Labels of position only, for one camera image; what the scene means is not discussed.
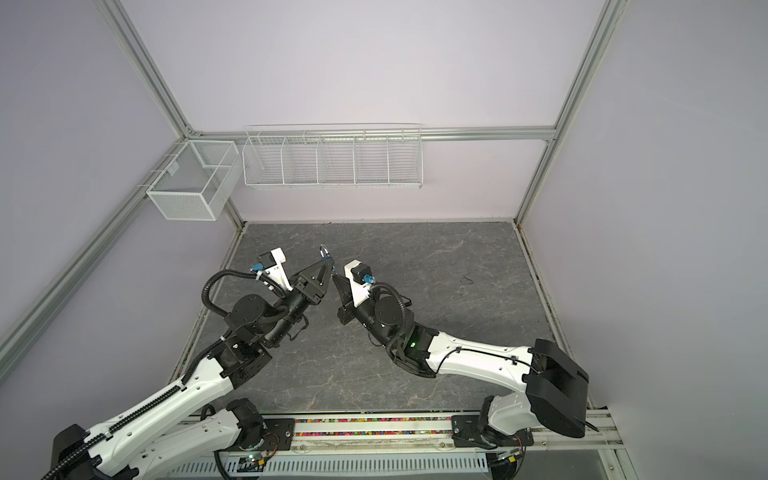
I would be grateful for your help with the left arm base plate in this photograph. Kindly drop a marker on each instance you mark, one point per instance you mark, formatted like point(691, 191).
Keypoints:
point(272, 434)

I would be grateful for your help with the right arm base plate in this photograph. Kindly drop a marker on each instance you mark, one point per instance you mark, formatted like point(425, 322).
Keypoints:
point(467, 432)

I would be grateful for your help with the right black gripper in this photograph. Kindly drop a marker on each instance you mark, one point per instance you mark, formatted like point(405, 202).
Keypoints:
point(352, 313)

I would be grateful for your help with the white mesh box basket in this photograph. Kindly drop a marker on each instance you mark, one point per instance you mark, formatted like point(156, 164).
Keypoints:
point(198, 180)

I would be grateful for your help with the large teal padlock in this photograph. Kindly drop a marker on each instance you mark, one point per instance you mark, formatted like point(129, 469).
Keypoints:
point(324, 252)

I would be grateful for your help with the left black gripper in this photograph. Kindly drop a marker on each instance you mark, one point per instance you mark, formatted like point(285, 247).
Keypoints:
point(309, 288)

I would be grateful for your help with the white vented cable duct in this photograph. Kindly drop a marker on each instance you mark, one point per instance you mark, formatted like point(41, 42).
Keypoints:
point(353, 466)

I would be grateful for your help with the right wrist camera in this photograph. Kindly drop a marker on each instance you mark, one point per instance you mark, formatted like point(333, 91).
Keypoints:
point(361, 280)

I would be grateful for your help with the white wire shelf basket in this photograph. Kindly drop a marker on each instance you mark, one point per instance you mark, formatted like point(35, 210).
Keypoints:
point(333, 155)

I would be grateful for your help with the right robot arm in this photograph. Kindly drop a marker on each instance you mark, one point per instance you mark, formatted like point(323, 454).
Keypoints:
point(546, 387)

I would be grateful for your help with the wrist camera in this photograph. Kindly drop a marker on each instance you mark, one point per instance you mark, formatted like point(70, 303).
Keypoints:
point(269, 269)
point(361, 280)

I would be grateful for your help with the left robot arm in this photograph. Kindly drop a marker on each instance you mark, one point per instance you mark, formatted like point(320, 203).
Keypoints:
point(148, 441)

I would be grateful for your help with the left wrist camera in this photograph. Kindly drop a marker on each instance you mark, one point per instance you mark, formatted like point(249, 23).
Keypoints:
point(269, 269)

